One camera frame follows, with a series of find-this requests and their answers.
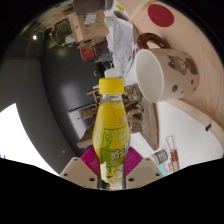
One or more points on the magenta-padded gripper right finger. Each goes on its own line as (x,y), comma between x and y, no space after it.
(145,171)

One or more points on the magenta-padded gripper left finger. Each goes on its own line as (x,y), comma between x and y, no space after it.
(78,171)

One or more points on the yellow drink bottle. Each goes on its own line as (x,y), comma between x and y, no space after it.
(111,126)

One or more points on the small white-lidded paint jar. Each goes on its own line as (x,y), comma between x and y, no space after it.
(160,156)

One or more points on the large white ceiling light panel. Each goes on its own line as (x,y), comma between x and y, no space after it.
(20,140)

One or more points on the red box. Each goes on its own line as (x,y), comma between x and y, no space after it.
(87,55)

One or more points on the grey newspaper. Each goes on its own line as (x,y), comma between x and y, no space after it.
(121,43)

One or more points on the light wooden drawing board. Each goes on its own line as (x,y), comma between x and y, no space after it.
(206,50)

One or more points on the recessed ceiling spotlights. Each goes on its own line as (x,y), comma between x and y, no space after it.
(34,37)

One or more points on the flat round red coaster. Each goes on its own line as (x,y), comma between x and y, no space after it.
(161,15)

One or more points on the small yellow tag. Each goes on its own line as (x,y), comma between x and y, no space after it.
(119,8)

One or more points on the black wall screen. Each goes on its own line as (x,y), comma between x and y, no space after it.
(78,125)

